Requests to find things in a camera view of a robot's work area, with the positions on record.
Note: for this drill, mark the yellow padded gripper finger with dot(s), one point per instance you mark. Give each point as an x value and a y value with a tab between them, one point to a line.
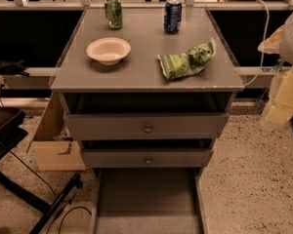
281	110

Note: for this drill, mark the green jalapeno chip bag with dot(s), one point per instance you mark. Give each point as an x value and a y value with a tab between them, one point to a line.
187	63

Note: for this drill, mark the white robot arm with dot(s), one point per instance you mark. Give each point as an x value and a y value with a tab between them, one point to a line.
280	42

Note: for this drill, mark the grey drawer cabinet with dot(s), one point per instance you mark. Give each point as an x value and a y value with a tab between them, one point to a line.
140	71

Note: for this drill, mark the bottom grey drawer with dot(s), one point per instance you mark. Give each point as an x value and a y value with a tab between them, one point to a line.
147	201

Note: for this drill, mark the grey drawer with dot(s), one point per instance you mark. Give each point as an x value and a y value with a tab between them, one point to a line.
150	153
103	116
147	201

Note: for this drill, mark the middle grey drawer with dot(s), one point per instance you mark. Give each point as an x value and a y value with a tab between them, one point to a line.
150	153

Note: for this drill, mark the top grey drawer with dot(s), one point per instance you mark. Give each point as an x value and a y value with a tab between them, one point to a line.
103	116

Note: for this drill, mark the blue soda can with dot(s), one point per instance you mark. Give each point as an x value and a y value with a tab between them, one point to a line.
172	16

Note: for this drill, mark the white paper bowl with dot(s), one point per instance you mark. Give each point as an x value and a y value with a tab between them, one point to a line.
109	50

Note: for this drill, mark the green soda can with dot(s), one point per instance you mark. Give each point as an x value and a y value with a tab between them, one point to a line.
113	13

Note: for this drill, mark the open cardboard box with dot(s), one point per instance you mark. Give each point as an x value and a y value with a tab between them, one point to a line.
53	147

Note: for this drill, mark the black stand base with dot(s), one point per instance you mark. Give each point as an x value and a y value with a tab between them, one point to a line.
29	201

